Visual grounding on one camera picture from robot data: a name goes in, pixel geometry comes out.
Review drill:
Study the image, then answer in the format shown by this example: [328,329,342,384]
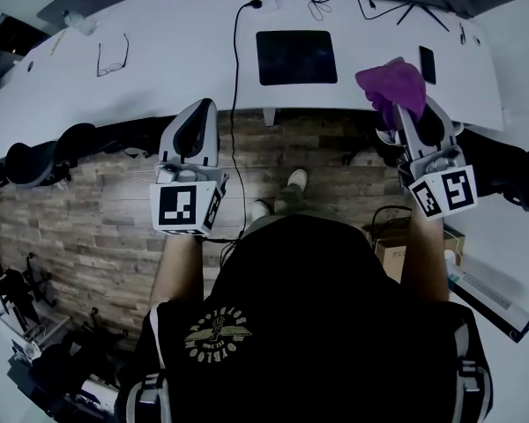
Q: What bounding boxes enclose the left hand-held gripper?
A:
[149,98,228,238]

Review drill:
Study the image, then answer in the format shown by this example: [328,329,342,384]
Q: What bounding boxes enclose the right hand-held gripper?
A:
[394,96,479,222]

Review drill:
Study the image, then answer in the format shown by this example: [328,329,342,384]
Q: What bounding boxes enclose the purple cloth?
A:
[354,56,427,132]

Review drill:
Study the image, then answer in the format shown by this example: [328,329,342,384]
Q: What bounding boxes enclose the black mouse pad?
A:
[255,29,339,87]

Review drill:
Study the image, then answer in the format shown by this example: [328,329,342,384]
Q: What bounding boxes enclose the person's left forearm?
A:
[150,234,205,303]

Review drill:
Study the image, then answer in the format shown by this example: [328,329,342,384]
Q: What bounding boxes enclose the person's right forearm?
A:
[399,211,451,304]

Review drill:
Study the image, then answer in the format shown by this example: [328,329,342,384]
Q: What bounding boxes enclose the black smartphone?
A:
[418,45,437,85]

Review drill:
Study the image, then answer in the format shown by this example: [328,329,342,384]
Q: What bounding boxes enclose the black mesh office chair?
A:
[0,119,162,189]
[456,126,529,213]

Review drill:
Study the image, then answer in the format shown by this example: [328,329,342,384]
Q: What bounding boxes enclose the person's white shoe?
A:
[250,198,272,223]
[286,168,309,191]

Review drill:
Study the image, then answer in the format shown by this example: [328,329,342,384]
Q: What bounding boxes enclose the black-framed eyeglasses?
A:
[95,33,130,78]

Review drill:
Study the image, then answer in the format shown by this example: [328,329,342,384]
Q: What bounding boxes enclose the person's olive trousers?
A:
[240,182,308,240]

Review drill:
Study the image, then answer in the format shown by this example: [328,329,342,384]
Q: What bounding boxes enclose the brown cardboard box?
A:
[361,222,466,284]

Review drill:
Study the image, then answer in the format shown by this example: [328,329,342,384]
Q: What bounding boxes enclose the clear plastic water bottle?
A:
[60,9,99,37]

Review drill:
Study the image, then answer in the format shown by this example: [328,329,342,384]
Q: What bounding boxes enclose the long white appliance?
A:
[444,262,529,345]

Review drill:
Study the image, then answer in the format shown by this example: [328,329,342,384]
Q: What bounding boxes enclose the person's black shirt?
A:
[114,212,495,423]

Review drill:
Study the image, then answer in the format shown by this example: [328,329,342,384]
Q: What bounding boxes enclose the black tripod stand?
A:
[0,253,54,321]

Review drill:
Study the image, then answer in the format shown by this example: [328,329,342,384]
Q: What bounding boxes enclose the white storage cart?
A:
[0,308,49,365]

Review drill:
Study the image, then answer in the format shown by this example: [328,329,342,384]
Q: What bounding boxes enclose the black swivel chair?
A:
[8,307,131,418]

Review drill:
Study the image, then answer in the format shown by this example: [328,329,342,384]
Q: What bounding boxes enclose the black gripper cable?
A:
[200,234,248,277]

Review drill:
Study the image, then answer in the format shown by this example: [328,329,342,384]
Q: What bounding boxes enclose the black power plug cable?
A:
[228,0,265,242]

